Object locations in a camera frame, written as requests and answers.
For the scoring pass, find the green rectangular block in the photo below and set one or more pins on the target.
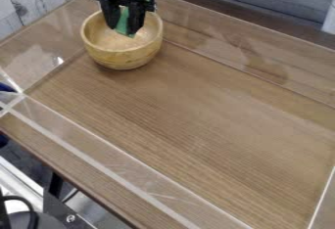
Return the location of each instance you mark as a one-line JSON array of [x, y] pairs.
[[121, 22]]

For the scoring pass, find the black table leg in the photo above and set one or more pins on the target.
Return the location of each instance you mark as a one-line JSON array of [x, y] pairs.
[[55, 185]]

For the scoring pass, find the light wooden bowl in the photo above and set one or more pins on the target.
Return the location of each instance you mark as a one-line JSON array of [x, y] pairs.
[[116, 51]]

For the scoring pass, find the black metal base plate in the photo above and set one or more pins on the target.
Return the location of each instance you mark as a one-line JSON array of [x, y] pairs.
[[60, 216]]

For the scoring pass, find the clear acrylic tray wall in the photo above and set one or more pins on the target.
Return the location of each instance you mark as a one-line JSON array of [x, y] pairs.
[[212, 139]]

